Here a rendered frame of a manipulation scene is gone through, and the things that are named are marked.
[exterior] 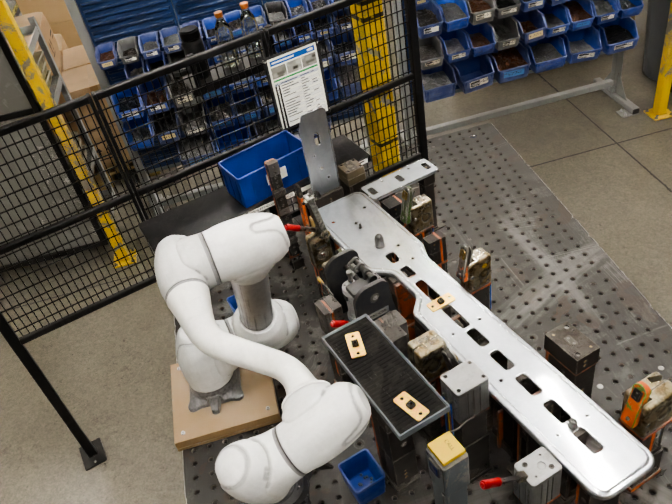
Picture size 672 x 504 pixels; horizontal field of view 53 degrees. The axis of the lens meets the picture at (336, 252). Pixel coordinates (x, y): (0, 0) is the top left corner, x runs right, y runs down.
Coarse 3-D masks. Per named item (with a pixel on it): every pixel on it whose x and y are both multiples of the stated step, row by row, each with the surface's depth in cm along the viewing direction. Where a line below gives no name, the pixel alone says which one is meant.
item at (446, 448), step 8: (448, 432) 147; (440, 440) 146; (448, 440) 146; (456, 440) 146; (432, 448) 145; (440, 448) 145; (448, 448) 144; (456, 448) 144; (440, 456) 143; (448, 456) 143; (456, 456) 143
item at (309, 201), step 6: (318, 192) 215; (306, 198) 214; (312, 198) 213; (318, 198) 216; (306, 204) 215; (312, 204) 214; (312, 210) 216; (318, 210) 217; (312, 216) 220; (318, 216) 218; (318, 222) 220; (324, 228) 222
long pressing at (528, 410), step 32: (352, 224) 235; (384, 224) 232; (384, 256) 219; (416, 256) 217; (416, 288) 206; (448, 288) 203; (416, 320) 197; (448, 320) 194; (480, 320) 192; (480, 352) 183; (512, 352) 181; (512, 384) 173; (544, 384) 172; (512, 416) 167; (544, 416) 165; (576, 416) 163; (608, 416) 162; (576, 448) 157; (608, 448) 156; (640, 448) 154; (576, 480) 152; (608, 480) 150
